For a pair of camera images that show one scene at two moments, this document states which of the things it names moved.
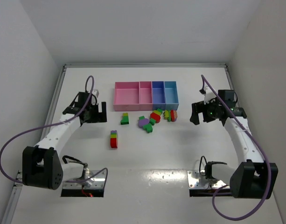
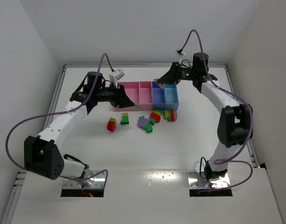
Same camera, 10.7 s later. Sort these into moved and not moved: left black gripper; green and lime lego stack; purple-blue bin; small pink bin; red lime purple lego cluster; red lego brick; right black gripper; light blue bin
Moved: red lego brick; left black gripper; right black gripper
Not moved: small pink bin; green and lime lego stack; red lime purple lego cluster; light blue bin; purple-blue bin
